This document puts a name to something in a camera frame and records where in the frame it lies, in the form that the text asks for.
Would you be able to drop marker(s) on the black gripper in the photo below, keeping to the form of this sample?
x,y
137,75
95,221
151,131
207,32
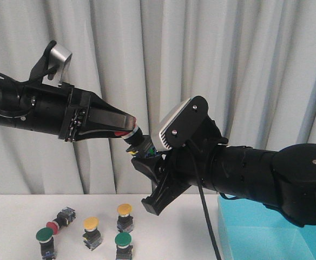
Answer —
x,y
84,118
197,161

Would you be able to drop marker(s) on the red push button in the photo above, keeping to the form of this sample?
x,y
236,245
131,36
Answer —
x,y
63,219
140,145

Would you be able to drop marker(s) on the yellow push button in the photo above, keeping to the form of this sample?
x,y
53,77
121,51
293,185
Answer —
x,y
91,237
125,220

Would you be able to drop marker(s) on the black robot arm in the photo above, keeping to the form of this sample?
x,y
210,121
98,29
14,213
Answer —
x,y
283,181
33,106

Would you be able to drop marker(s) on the light blue plastic box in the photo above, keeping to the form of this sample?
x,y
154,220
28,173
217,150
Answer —
x,y
248,230

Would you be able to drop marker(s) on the right green push button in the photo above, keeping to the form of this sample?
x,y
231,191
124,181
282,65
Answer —
x,y
124,249

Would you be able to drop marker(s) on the green push button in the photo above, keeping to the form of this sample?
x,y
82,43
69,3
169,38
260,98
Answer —
x,y
124,249
46,241

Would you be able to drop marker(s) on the lying red push button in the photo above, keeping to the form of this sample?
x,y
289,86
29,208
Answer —
x,y
63,219

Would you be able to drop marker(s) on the left green push button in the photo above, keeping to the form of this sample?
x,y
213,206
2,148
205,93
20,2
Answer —
x,y
46,241

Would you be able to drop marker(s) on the grey pleated curtain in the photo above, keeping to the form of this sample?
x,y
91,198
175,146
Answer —
x,y
253,61

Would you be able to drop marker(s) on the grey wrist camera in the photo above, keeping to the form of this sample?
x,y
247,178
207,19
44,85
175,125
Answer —
x,y
180,124

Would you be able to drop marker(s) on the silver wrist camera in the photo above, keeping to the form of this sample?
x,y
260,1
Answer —
x,y
53,65

